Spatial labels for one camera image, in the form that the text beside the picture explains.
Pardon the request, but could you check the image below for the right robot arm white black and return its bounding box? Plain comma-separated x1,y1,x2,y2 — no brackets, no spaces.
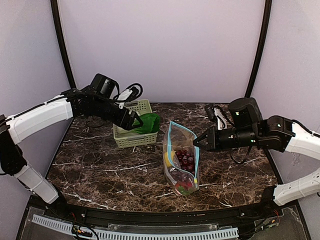
193,97,320,206

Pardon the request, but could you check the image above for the right black frame post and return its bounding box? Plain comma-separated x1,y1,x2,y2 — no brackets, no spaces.
244,0,273,98

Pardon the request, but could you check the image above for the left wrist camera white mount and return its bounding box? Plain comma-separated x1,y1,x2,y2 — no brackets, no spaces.
113,83,143,109

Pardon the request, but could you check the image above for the green bok choy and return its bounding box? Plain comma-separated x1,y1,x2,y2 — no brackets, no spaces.
131,113,161,135

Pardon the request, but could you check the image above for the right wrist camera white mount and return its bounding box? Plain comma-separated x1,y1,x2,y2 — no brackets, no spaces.
204,103,235,131

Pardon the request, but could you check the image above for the clear zip top bag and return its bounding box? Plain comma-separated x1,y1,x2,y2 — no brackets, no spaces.
163,121,200,196

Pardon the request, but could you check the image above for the beige plastic basket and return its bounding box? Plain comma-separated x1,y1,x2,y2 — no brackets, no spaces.
113,99,158,149

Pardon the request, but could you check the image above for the orange red chili pepper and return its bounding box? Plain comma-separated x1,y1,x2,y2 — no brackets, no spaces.
174,182,193,191

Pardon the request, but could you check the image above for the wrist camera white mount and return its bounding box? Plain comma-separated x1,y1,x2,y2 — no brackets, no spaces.
113,83,143,109
204,103,235,131

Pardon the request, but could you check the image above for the white slotted cable duct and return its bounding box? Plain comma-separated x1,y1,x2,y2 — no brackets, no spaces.
31,214,240,240

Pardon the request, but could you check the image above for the dark red grapes bunch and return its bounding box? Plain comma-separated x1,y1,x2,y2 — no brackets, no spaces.
175,149,196,174

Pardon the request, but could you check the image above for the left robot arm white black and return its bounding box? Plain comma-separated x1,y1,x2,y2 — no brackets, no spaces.
0,73,143,205

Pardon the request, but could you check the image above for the left black frame post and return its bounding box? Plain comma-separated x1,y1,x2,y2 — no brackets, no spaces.
50,0,76,89

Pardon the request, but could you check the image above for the black frame post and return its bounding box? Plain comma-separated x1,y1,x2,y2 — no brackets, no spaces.
244,0,273,98
50,0,76,89

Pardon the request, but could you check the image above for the yellow lemon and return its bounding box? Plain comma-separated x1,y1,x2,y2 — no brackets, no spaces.
164,150,175,168

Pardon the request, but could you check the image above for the black curved front rail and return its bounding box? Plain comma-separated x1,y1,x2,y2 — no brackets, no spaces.
44,204,280,233

